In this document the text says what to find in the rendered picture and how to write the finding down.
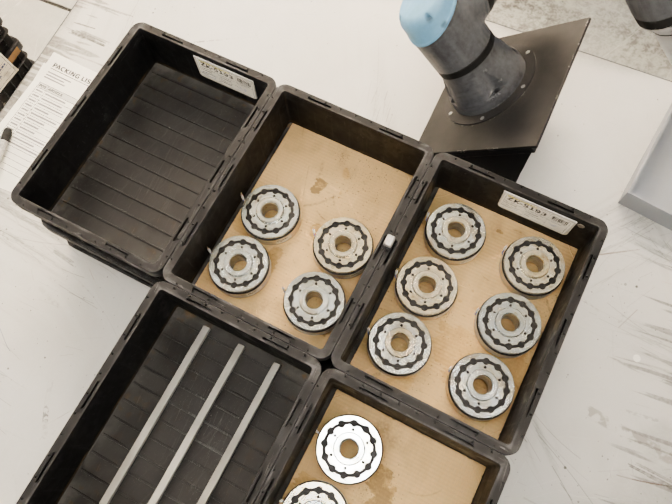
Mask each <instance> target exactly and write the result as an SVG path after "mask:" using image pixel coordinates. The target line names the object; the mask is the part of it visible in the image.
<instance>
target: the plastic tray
mask: <svg viewBox="0 0 672 504"><path fill-rule="evenodd" d="M618 203H619V204H621V205H623V206H625V207H627V208H629V209H631V210H633V211H635V212H636V213H638V214H640V215H642V216H644V217H646V218H648V219H650V220H652V221H654V222H656V223H658V224H660V225H662V226H664V227H665V228H667V229H669V230H671V231H672V103H671V105H670V107H669V109H668V110H667V112H666V114H665V116H664V118H663V120H662V122H661V123H660V125H659V127H658V129H657V131H656V133H655V134H654V136H653V138H652V140H651V142H650V144H649V146H648V147H647V149H646V151H645V153H644V155H643V157H642V159H641V160H640V162H639V164H638V166H637V168H636V170H635V171H634V173H633V175H632V177H631V179H630V181H629V183H628V184H627V186H626V188H625V190H624V192H623V194H622V196H621V197H620V199H619V201H618Z"/></svg>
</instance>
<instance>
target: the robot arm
mask: <svg viewBox="0 0 672 504"><path fill-rule="evenodd" d="M625 1H626V3H627V5H628V7H629V10H630V12H631V14H632V15H633V17H634V19H635V20H636V22H637V24H638V25H639V27H641V28H642V29H644V30H646V31H652V32H653V33H654V35H655V37H656V39H657V40H658V42H659V44H660V46H661V47H662V49H663V51H664V53H665V55H666V56H667V58H668V60H669V62H670V63H671V65H672V0H625ZM496 2H497V0H403V1H402V4H401V7H400V11H399V20H400V25H401V27H402V29H403V30H404V31H405V33H406V34H407V36H408V38H409V40H410V41H411V43H412V44H413V45H415V46H416V47H417V48H418V49H419V51H420V52H421V53H422V54H423V55H424V57H425V58H426V59H427V60H428V61H429V63H430V64H431V65H432V66H433V68H434V69H435V70H436V71H437V72H438V74H439V75H440V76H441V77H442V79H443V82H444V85H445V88H446V91H447V93H448V96H449V100H450V102H451V104H452V106H453V107H454V108H455V109H456V110H457V112H458V113H460V114H461V115H464V116H476V115H480V114H483V113H486V112H488V111H490V110H492V109H494V108H496V107H497V106H499V105H500V104H501V103H503V102H504V101H505V100H506V99H507V98H509V97H510V96H511V95H512V93H513V92H514V91H515V90H516V89H517V87H518V86H519V84H520V83H521V81H522V79H523V77H524V74H525V69H526V63H525V60H524V59H523V57H522V56H521V54H520V53H519V52H518V51H517V50H516V49H515V48H514V47H512V46H509V45H507V44H506V43H505V42H504V41H502V40H501V39H499V38H498V37H496V36H495V35H494V34H493V33H492V31H491V30H490V28H489V27H488V26H487V24H486V23H485V19H486V17H487V16H488V14H489V13H490V11H491V10H492V8H493V6H494V5H495V3H496Z"/></svg>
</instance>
